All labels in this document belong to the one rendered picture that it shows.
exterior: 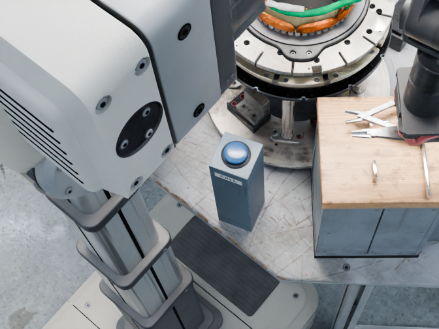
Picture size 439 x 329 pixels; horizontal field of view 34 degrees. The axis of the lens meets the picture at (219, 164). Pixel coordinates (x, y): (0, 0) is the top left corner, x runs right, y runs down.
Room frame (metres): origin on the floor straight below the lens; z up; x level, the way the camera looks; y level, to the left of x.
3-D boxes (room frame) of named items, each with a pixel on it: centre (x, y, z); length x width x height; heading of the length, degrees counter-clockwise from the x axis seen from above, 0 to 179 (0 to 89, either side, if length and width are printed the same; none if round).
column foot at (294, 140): (0.66, -0.14, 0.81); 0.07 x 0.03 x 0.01; 71
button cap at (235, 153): (0.53, -0.03, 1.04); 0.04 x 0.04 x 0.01
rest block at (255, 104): (0.72, -0.08, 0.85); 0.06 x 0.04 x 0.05; 35
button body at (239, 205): (0.53, -0.03, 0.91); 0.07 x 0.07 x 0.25; 59
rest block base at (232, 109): (0.73, -0.08, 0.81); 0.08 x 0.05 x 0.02; 35
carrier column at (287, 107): (0.66, -0.14, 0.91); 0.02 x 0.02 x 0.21
